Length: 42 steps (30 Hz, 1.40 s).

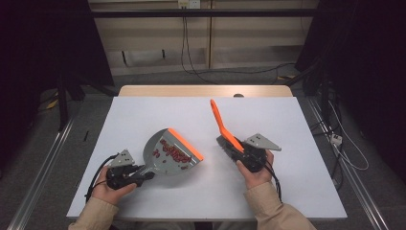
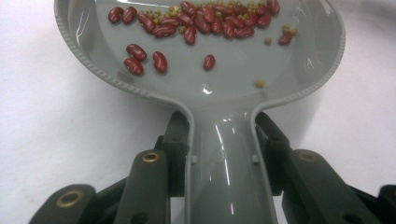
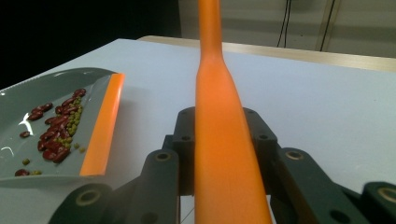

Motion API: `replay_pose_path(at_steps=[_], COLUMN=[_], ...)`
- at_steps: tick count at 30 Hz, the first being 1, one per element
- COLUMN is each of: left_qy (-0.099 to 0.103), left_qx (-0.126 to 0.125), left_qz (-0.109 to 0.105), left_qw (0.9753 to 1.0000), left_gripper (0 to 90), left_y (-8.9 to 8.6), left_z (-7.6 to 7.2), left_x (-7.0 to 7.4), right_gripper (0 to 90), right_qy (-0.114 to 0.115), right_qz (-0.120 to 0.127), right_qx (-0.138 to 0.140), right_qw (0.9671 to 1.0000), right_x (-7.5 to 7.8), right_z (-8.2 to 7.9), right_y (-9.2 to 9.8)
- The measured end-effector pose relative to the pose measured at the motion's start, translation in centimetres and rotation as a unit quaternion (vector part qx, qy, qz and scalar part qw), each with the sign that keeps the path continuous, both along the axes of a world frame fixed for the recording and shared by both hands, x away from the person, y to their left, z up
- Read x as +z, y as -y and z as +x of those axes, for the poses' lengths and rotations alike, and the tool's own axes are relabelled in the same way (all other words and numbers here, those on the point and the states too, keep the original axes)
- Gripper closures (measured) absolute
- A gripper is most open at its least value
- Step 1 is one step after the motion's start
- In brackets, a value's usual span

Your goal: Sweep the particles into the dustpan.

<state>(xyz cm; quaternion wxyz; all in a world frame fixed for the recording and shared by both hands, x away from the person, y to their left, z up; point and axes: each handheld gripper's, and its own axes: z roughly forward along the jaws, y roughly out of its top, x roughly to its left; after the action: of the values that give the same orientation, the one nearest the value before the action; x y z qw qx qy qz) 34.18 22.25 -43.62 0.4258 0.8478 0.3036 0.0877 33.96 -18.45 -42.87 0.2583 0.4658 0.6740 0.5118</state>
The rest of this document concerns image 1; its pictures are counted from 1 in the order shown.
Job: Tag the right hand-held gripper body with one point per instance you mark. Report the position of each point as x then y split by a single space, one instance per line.
255 159

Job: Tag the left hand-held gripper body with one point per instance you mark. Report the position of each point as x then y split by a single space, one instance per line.
123 159

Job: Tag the grey dustpan with orange edge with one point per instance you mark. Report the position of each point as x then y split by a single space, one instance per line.
153 143

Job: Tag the group of red beans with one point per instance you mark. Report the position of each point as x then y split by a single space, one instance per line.
174 151

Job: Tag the orange brush with grey bristles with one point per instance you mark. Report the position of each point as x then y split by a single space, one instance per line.
220 123

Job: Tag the person's right hand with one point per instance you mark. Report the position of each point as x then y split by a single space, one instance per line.
258 179

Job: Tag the person's left hand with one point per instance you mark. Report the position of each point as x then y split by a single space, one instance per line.
108 193

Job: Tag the small black floor object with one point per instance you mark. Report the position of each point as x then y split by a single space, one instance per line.
86 136

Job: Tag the wooden table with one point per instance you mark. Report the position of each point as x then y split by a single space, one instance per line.
191 91

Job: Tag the black metal stand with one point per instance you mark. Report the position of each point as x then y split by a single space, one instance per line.
63 105

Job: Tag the white power strip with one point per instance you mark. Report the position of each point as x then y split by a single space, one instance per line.
336 139

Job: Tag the black curtain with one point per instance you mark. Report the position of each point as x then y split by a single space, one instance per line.
38 48
367 64

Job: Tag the long desk with dark edge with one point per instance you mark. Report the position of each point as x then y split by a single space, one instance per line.
204 13

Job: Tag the metal floor rail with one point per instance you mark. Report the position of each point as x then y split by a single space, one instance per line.
354 182
38 182

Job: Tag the white wall socket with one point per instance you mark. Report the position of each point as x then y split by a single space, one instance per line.
189 4

